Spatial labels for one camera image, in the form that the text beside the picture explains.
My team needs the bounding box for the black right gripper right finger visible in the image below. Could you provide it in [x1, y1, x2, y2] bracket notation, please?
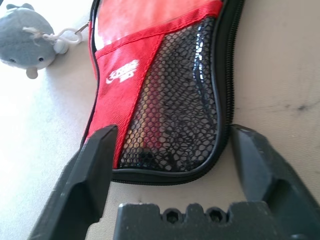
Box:
[229, 124, 320, 240]

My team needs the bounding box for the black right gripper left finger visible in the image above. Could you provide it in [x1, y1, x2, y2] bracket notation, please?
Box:
[27, 124, 118, 240]

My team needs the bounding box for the red black paddle case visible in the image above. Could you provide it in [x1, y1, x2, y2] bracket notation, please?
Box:
[79, 0, 248, 186]

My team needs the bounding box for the grey plush keychain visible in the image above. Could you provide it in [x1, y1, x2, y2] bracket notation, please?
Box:
[0, 2, 83, 80]

